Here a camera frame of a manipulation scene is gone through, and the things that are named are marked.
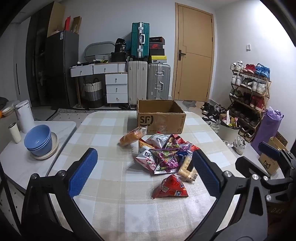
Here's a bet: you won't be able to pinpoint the wooden shoe rack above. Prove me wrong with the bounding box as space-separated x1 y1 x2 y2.
229 70 271 130

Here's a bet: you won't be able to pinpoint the woven laundry basket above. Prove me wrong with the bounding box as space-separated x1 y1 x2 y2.
83 78 103 109

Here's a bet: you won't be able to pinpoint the purple gift bag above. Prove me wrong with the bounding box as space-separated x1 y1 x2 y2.
251 107 284 154

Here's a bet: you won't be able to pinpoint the brown paper bag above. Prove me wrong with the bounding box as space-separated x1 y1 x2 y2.
73 16 82 34

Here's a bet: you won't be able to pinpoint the orange snack packet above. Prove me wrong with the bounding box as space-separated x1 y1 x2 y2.
120 127 147 147

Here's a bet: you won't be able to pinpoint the white blue snack packet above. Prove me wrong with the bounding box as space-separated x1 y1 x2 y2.
135 148 160 172

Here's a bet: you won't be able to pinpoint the brown cardboard box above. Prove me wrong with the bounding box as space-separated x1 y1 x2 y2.
136 99 187 134

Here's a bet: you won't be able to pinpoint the clear cracker packet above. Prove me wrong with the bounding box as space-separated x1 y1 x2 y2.
178 155 198 184

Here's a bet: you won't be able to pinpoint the grey oval tub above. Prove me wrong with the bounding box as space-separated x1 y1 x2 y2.
84 41 115 62

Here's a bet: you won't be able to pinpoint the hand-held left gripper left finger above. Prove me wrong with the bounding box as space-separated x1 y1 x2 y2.
21 148 99 241

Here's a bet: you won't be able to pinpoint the white drawer desk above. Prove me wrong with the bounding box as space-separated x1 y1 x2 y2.
70 62 129 108

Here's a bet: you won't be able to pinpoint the cream tumbler bottle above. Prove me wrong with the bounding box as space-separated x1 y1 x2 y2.
9 122 22 143

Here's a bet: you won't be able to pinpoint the purple candy packet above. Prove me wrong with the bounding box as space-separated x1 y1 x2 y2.
151 149 183 175
165 137 185 151

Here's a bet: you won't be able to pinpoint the red blue label snack packet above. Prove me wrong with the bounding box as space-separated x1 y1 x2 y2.
151 174 189 200

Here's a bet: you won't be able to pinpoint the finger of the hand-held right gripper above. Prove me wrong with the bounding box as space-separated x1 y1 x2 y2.
258 142 296 179
235 157 287 193

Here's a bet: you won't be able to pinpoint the white lidded canister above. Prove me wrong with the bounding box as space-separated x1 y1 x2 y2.
15 100 35 134

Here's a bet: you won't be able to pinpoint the checkered tablecloth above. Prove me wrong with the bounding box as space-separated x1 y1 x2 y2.
47 111 245 241

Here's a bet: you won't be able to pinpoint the dark tall cabinet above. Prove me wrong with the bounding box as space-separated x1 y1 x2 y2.
25 2 55 107

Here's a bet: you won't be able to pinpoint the flat cardboard sheet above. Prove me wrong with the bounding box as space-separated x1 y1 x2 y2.
47 2 65 37

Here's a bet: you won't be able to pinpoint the cream suitcase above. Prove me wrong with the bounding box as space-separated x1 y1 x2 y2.
128 61 148 106

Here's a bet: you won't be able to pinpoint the white bowl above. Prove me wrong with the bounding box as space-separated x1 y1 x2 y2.
1 101 20 117

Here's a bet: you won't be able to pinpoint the cat print cardboard box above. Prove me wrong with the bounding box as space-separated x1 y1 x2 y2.
258 137 289 175

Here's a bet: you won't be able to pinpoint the dark grey refrigerator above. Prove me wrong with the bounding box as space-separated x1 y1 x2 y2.
45 30 79 109

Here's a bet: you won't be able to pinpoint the blue bowl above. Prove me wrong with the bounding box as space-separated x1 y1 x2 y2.
26 139 53 157
24 125 52 150

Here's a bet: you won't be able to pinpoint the wooden door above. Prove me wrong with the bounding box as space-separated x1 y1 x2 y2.
175 3 214 102

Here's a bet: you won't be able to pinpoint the white grey sneaker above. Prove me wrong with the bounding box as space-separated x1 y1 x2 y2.
208 120 220 133

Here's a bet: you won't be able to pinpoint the black white patterned rug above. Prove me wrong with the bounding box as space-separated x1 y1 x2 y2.
46 108 137 121

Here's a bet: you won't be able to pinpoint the silver suitcase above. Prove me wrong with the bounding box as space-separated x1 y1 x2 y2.
147 63 171 100

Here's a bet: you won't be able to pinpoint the teal suitcase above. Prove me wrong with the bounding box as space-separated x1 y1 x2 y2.
131 22 150 58

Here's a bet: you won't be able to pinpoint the pile of dark shoes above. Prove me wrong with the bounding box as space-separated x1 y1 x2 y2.
200 102 228 121

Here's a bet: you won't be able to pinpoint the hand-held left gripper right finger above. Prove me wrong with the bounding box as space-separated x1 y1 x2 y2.
191 149 270 241

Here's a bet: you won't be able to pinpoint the black printed bag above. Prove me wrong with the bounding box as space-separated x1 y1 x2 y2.
114 38 126 53

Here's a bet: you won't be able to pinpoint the white high-top sneaker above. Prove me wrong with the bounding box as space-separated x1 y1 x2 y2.
232 136 247 155

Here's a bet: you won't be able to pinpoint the rows of assorted shoes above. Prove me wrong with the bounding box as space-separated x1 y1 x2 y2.
230 61 271 128

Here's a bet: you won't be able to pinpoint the black storage box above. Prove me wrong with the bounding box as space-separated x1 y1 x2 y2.
111 52 129 62

